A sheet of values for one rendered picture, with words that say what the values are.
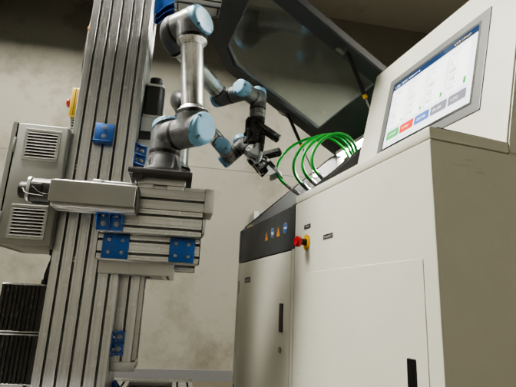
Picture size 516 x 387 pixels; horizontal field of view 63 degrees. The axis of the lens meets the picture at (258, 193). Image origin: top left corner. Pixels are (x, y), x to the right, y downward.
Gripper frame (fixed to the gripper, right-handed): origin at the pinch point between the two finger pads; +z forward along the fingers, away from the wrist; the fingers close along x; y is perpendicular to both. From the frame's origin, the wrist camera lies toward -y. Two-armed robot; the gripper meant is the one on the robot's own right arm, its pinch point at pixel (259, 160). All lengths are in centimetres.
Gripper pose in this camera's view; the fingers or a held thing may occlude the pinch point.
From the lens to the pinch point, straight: 192.2
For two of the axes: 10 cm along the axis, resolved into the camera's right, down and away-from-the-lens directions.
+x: 3.2, -2.3, -9.2
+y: -9.4, -1.2, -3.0
